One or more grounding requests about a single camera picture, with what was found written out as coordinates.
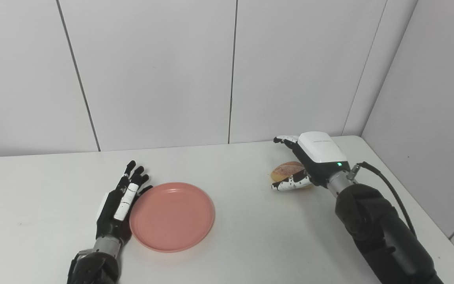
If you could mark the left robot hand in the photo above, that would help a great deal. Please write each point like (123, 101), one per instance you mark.
(120, 205)

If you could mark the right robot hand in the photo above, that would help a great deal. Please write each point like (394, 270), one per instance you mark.
(313, 157)

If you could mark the bread roll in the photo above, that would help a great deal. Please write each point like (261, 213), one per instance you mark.
(286, 170)

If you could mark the pink plate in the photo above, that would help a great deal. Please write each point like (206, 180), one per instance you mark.
(172, 216)

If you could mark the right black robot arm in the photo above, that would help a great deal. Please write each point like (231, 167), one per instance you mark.
(384, 232)

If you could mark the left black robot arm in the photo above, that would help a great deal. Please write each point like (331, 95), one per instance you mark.
(95, 264)

